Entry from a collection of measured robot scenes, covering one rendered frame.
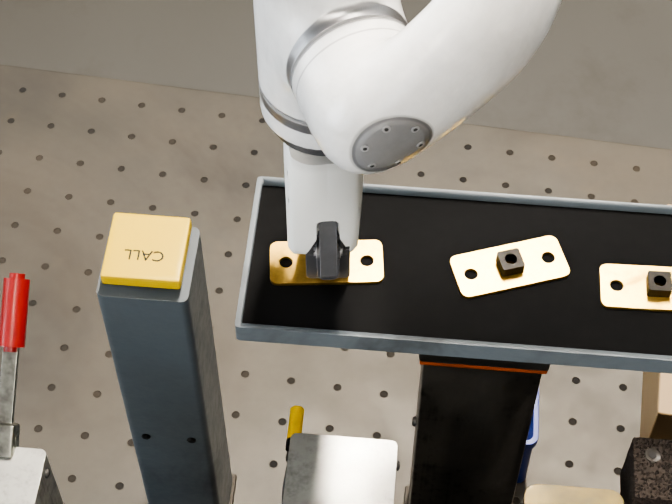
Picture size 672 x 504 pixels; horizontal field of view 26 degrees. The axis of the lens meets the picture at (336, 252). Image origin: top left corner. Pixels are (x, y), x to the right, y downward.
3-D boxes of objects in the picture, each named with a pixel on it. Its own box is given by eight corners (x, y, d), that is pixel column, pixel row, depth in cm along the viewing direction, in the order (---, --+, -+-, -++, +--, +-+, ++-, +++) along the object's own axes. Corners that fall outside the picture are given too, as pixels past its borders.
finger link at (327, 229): (317, 166, 95) (317, 162, 101) (320, 283, 96) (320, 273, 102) (335, 165, 95) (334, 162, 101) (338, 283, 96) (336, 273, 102)
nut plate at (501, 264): (462, 300, 106) (463, 291, 105) (447, 259, 108) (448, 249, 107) (571, 276, 108) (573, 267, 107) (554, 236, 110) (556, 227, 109)
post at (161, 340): (151, 540, 145) (90, 298, 109) (163, 471, 149) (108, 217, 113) (227, 547, 144) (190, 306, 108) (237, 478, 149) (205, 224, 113)
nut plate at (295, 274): (269, 285, 107) (269, 276, 106) (270, 243, 109) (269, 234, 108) (384, 283, 107) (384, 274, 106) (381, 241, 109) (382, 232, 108)
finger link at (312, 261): (304, 216, 102) (306, 270, 107) (304, 254, 100) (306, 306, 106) (350, 215, 102) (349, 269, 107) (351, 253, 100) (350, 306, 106)
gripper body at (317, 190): (267, 38, 96) (273, 146, 105) (266, 160, 90) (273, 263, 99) (381, 36, 96) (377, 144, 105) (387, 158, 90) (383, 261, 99)
